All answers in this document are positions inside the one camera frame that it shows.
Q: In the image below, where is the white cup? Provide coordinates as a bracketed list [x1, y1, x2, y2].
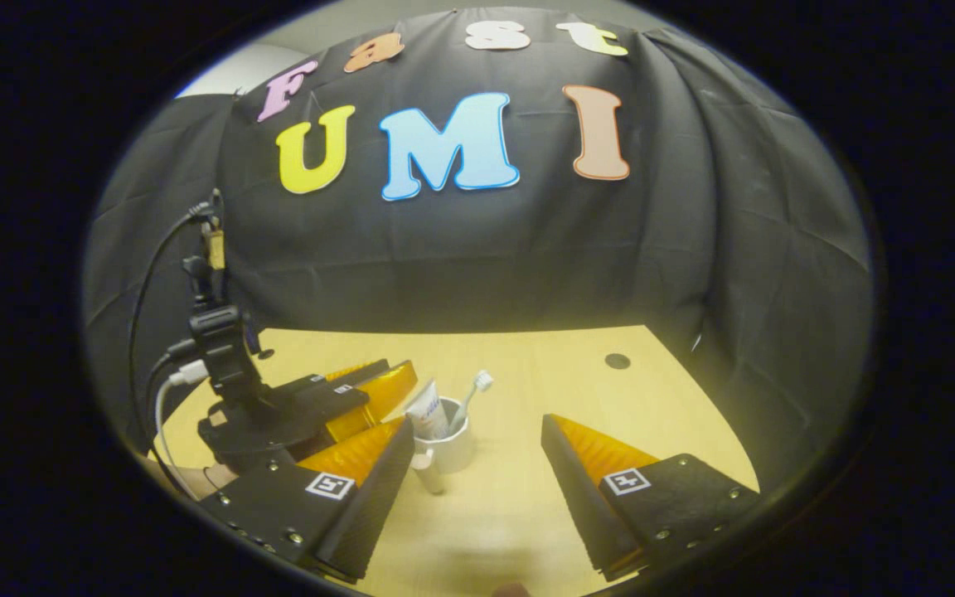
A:
[411, 396, 478, 496]

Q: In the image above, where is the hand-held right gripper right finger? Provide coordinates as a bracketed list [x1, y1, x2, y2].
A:
[541, 413, 762, 583]

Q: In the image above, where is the white cable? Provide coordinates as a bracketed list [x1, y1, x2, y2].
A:
[153, 361, 211, 498]

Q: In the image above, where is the black cable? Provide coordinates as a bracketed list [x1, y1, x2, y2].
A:
[128, 203, 213, 498]

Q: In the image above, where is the white toothpaste tube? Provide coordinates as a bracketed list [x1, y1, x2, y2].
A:
[405, 379, 450, 440]

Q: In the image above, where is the white toothbrush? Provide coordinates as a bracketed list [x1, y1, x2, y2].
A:
[447, 370, 495, 434]

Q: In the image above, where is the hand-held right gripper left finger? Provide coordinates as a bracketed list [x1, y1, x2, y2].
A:
[198, 417, 416, 583]

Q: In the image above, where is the black backdrop cloth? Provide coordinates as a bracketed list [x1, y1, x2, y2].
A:
[84, 7, 875, 490]

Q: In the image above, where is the wooden desktop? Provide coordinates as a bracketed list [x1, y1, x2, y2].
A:
[150, 325, 762, 597]

